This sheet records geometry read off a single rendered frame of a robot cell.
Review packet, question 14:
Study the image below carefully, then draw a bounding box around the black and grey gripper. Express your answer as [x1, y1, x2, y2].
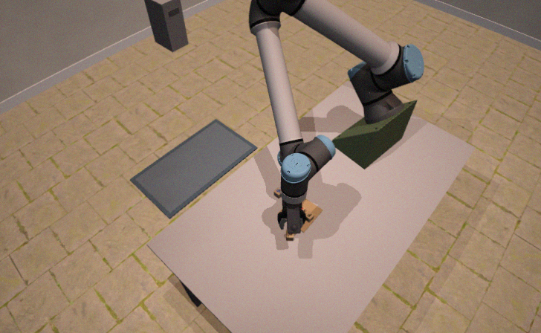
[277, 200, 306, 230]

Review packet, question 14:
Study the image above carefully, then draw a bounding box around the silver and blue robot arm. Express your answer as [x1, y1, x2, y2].
[249, 0, 424, 234]

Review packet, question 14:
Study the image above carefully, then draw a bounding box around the tan flat mat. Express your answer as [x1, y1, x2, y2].
[301, 199, 323, 232]

